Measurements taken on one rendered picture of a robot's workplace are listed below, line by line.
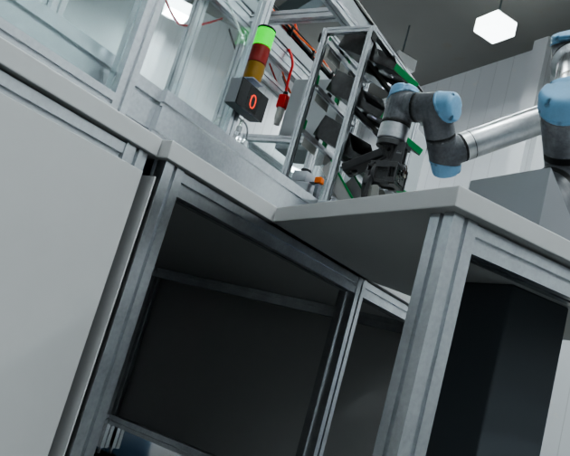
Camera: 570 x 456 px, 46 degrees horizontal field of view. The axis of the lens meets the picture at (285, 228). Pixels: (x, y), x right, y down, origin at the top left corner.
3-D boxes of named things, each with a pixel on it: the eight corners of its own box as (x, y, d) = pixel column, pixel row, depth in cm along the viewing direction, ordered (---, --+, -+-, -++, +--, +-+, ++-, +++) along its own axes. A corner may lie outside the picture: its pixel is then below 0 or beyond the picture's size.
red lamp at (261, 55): (269, 69, 178) (273, 52, 179) (259, 59, 174) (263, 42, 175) (253, 69, 181) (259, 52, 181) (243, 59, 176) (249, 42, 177)
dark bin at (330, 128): (390, 185, 205) (403, 165, 204) (366, 168, 196) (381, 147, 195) (336, 150, 225) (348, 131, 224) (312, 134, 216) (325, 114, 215)
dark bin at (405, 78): (414, 90, 211) (428, 70, 210) (393, 70, 202) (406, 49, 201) (359, 64, 231) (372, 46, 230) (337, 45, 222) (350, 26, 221)
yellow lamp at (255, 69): (263, 85, 177) (269, 69, 178) (253, 76, 173) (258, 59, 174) (248, 85, 180) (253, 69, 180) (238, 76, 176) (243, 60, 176)
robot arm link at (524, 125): (586, 114, 182) (423, 172, 177) (584, 75, 178) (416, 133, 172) (615, 123, 172) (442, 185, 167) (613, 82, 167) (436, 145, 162)
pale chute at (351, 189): (380, 247, 200) (391, 238, 199) (355, 233, 191) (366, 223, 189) (345, 184, 218) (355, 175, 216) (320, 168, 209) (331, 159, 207)
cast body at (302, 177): (313, 197, 180) (320, 174, 182) (305, 192, 177) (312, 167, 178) (288, 194, 185) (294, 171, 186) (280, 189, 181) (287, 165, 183)
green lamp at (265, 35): (273, 52, 179) (279, 35, 180) (263, 42, 175) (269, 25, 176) (259, 52, 181) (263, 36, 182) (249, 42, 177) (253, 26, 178)
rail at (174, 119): (369, 279, 181) (379, 241, 183) (149, 145, 109) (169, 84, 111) (351, 275, 184) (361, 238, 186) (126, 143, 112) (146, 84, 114)
